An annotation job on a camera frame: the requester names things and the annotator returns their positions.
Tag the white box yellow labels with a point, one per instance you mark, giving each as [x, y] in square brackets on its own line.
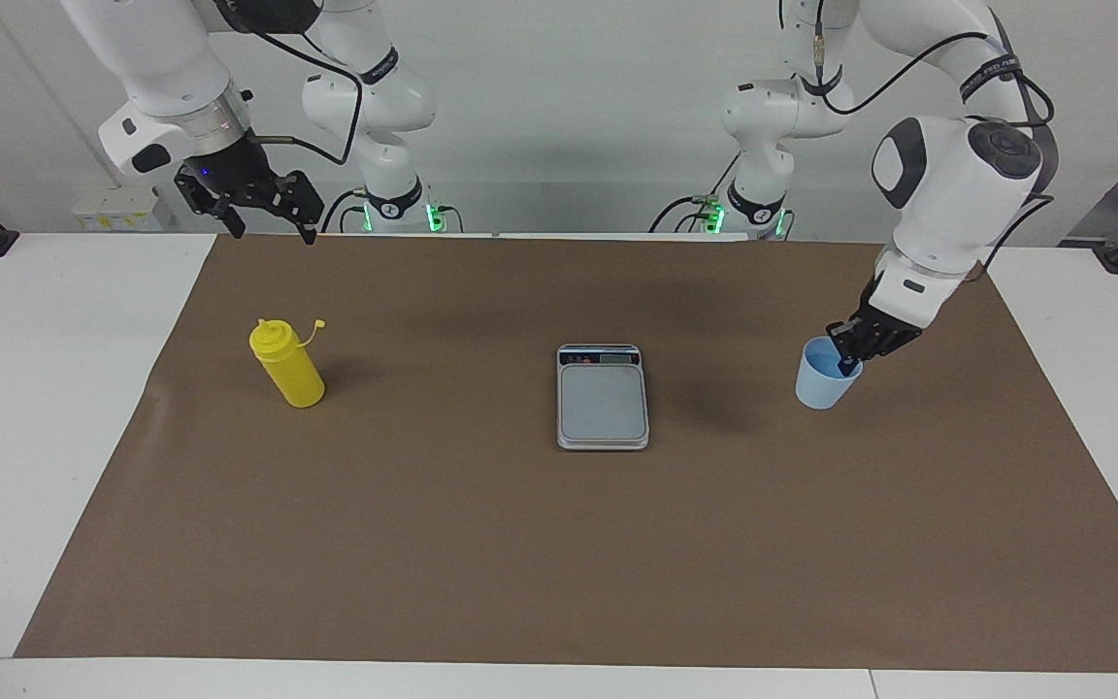
[117, 209]

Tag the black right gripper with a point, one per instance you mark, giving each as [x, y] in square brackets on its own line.
[229, 173]

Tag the silver digital kitchen scale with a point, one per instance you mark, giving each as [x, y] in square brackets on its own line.
[603, 403]

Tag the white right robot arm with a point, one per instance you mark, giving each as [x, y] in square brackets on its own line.
[161, 58]

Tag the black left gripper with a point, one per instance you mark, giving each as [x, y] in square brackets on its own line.
[884, 325]

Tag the yellow squeeze bottle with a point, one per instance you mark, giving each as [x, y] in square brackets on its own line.
[292, 374]

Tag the light blue plastic cup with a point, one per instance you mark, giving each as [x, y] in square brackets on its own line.
[821, 388]

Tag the brown paper mat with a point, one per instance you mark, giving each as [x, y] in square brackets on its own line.
[559, 563]

